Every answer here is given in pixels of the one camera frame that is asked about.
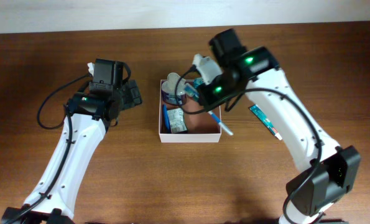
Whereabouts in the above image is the blue mouthwash bottle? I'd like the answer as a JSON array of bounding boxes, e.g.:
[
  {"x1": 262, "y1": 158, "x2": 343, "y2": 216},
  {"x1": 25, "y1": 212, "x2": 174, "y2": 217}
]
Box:
[{"x1": 193, "y1": 78, "x2": 204, "y2": 89}]

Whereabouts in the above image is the clear cap deodorant bottle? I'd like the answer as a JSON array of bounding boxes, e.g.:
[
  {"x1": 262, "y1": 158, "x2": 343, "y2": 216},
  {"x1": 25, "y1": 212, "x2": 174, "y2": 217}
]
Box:
[{"x1": 161, "y1": 72, "x2": 187, "y2": 105}]

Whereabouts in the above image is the blue white toothbrush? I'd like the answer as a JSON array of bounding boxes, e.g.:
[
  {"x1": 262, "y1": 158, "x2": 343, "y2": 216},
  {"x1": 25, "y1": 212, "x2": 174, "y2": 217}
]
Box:
[{"x1": 184, "y1": 83, "x2": 234, "y2": 136}]

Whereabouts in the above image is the blue disposable razor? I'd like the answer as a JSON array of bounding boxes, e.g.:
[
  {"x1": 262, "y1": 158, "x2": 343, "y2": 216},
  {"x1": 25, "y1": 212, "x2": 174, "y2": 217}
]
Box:
[{"x1": 162, "y1": 104, "x2": 171, "y2": 134}]

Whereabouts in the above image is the green toothpaste tube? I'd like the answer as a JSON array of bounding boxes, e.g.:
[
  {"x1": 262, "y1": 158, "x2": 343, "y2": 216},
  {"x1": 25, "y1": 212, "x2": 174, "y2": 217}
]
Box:
[{"x1": 249, "y1": 105, "x2": 282, "y2": 141}]

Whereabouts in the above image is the green white packet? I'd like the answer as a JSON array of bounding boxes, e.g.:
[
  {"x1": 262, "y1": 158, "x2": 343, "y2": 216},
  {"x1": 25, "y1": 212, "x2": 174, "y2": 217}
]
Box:
[{"x1": 167, "y1": 108, "x2": 187, "y2": 134}]

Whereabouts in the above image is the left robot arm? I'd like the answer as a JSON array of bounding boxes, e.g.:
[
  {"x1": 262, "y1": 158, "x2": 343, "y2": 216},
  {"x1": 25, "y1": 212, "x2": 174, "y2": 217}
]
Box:
[{"x1": 1, "y1": 58, "x2": 142, "y2": 223}]

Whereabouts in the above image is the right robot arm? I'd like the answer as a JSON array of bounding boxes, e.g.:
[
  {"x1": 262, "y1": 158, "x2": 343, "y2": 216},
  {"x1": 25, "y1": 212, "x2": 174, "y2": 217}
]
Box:
[{"x1": 192, "y1": 29, "x2": 361, "y2": 223}]

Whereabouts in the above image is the white cardboard box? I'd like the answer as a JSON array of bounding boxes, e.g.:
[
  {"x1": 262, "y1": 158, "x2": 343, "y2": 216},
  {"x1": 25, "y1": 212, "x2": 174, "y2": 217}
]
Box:
[{"x1": 158, "y1": 90, "x2": 223, "y2": 143}]

